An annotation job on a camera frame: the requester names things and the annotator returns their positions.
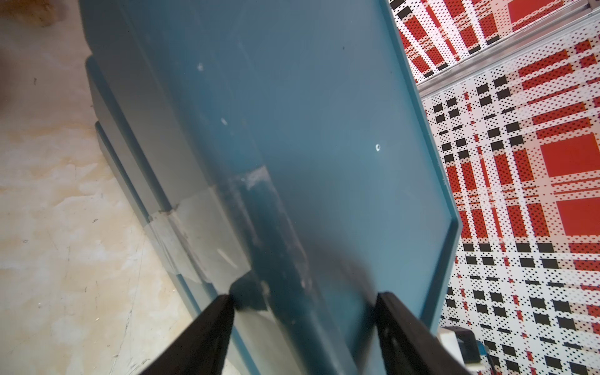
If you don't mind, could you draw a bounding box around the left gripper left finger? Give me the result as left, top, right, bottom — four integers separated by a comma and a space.
142, 295, 234, 375

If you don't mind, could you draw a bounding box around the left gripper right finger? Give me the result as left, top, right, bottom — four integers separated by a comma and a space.
374, 292, 464, 375

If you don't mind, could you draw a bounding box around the teal drawer cabinet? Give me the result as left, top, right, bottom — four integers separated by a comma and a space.
79, 1, 461, 374

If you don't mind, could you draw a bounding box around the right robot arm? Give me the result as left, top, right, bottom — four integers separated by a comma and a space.
437, 327, 497, 374

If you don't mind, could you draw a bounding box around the brown teddy bear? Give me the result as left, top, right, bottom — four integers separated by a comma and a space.
1, 0, 59, 28

